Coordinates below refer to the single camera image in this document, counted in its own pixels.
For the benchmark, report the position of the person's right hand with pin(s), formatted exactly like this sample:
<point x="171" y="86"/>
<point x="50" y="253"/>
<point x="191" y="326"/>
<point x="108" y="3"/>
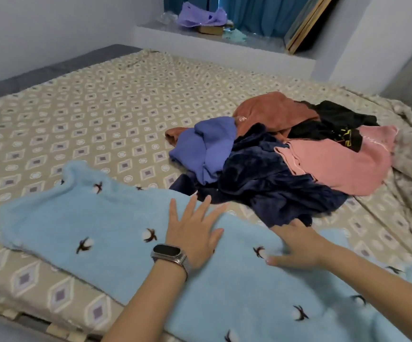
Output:
<point x="298" y="245"/>

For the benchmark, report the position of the person's left hand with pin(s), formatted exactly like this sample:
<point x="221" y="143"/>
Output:
<point x="194" y="235"/>

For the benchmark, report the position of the navy velvet garment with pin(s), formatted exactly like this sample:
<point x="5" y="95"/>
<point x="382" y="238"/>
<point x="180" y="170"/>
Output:
<point x="270" y="181"/>

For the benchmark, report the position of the light blue fleece pajama pants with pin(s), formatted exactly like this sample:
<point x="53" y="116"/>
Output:
<point x="106" y="238"/>

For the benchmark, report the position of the purple-blue garment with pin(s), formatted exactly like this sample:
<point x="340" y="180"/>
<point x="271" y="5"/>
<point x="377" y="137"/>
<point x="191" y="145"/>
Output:
<point x="202" y="146"/>

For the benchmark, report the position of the pink shirt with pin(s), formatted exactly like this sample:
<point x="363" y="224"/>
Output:
<point x="345" y="164"/>

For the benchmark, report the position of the black garment yellow print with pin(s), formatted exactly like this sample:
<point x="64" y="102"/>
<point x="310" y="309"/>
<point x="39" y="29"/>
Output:
<point x="338" y="121"/>

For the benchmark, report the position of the rust brown garment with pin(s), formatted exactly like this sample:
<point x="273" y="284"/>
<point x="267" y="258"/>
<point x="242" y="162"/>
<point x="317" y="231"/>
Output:
<point x="270" y="110"/>

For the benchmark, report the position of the bed with patterned beige sheet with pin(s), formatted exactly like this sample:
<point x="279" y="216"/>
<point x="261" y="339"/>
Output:
<point x="70" y="117"/>

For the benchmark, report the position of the person's right forearm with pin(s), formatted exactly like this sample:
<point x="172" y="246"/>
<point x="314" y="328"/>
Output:
<point x="377" y="288"/>

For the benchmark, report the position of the person's left forearm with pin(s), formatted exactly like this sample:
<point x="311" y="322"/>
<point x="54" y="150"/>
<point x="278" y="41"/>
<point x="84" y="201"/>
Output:
<point x="145" y="306"/>

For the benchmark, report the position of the grey band wristwatch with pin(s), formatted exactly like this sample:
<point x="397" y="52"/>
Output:
<point x="169" y="254"/>

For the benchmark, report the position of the teal small item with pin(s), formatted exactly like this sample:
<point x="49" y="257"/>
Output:
<point x="234" y="35"/>

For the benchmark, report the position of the small wooden box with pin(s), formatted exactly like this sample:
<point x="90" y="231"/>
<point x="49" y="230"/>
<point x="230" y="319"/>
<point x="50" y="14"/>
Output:
<point x="211" y="30"/>

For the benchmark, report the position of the clear plastic bag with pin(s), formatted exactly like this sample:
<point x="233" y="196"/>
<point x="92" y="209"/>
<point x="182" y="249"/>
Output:
<point x="164" y="17"/>

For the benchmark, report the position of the purple cloth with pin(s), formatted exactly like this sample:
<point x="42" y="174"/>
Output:
<point x="200" y="14"/>

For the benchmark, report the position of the leaning wooden picture frames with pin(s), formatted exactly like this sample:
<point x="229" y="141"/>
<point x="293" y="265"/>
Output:
<point x="309" y="21"/>

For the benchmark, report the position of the blue curtain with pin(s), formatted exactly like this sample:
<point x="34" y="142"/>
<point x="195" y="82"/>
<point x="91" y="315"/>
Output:
<point x="263" y="12"/>

